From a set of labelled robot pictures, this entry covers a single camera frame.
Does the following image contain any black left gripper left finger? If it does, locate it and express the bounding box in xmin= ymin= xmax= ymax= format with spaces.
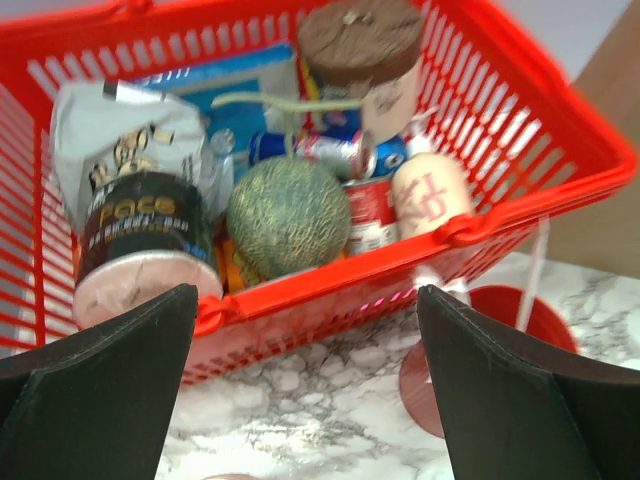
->
xmin=1 ymin=284 xmax=198 ymax=480

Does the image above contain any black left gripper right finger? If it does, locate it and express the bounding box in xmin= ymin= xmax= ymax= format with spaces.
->
xmin=417 ymin=285 xmax=639 ymax=479

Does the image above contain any red cup holder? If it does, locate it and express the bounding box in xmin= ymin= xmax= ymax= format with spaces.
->
xmin=398 ymin=285 xmax=580 ymax=440

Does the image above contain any dark instant noodle cup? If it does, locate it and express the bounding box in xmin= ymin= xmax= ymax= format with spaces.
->
xmin=72 ymin=171 xmax=223 ymax=328

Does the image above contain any brown paper bag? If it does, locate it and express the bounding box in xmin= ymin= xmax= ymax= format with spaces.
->
xmin=548 ymin=1 xmax=639 ymax=278

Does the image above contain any cream pump bottle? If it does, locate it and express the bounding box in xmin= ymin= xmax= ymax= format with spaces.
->
xmin=389 ymin=117 xmax=476 ymax=241

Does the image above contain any red label tin can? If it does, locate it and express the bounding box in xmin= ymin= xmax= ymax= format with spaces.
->
xmin=342 ymin=176 xmax=399 ymax=256

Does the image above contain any green netted melon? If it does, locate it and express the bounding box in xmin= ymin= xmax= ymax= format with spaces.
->
xmin=226 ymin=157 xmax=351 ymax=279

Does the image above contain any red plastic shopping basket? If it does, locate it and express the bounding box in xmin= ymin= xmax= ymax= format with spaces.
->
xmin=0 ymin=0 xmax=638 ymax=385

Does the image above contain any white snack bag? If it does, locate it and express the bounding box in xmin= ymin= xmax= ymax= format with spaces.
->
xmin=49 ymin=81 xmax=222 ymax=232

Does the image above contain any red blue drink can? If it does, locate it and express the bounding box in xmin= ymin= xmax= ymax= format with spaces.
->
xmin=248 ymin=130 xmax=377 ymax=180

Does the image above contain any blue box in basket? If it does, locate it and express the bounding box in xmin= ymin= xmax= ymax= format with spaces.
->
xmin=134 ymin=41 xmax=301 ymax=166

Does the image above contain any brown lid paper tub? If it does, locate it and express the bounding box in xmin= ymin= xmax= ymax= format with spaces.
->
xmin=297 ymin=0 xmax=425 ymax=144

